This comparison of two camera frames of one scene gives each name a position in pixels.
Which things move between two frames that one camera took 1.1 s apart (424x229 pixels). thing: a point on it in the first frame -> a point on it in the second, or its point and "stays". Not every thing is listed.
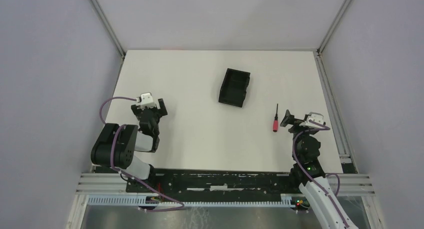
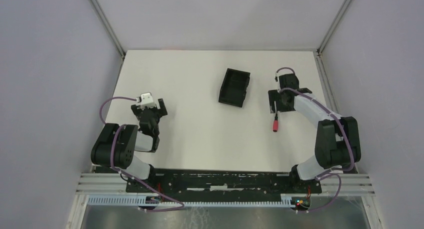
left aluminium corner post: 106,22 stays
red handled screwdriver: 276,122 stays
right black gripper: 296,122 -> 276,99
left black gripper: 149,110 stays
